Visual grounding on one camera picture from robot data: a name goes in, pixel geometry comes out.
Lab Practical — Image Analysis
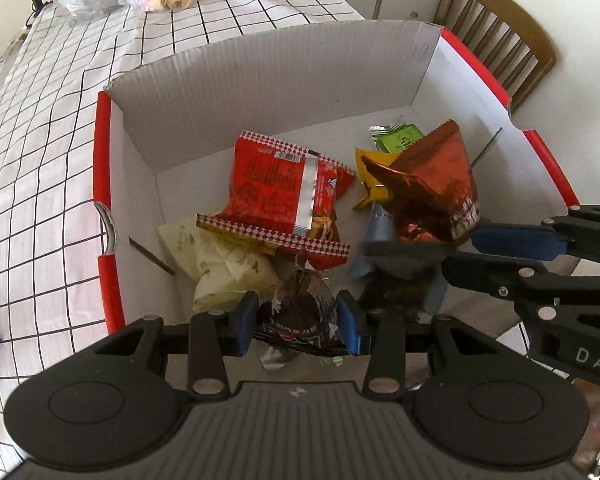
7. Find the orange-brown foil snack bag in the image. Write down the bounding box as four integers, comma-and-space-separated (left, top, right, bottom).
361, 120, 482, 247

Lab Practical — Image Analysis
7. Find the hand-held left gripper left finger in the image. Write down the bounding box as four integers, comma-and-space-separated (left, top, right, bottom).
92, 290, 260, 402

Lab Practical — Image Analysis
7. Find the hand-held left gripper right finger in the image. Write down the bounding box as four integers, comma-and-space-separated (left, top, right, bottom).
335, 289, 504, 402

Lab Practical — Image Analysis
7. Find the green snack packet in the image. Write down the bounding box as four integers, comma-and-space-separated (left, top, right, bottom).
368, 122, 425, 154

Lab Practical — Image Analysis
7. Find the gold foil snack packet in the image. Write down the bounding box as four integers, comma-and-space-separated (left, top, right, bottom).
352, 147, 402, 212

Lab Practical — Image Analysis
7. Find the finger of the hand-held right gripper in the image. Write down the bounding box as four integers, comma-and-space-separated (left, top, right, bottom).
471, 205, 600, 264
441, 252, 600, 312

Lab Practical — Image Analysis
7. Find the red snack bag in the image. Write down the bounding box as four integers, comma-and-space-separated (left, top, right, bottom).
196, 130, 357, 272

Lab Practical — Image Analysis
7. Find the dark grey snack packet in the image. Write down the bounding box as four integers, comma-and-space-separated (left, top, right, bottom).
357, 240, 456, 324

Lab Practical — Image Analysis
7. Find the dark brown snack packet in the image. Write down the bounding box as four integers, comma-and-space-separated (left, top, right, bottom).
255, 250, 352, 372

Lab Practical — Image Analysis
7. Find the pale yellow snack packet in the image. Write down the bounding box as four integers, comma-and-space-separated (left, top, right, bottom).
157, 215, 282, 312

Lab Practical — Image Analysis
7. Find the red and white cardboard box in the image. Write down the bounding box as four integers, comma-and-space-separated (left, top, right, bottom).
92, 20, 582, 342

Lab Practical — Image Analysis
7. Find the wooden chair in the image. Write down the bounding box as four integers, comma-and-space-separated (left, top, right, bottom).
432, 0, 557, 114

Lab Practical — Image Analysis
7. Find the light blue snack packet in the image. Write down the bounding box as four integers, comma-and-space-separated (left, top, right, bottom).
349, 202, 449, 314

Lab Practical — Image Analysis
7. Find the white checked tablecloth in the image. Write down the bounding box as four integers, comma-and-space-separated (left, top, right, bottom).
0, 0, 367, 476

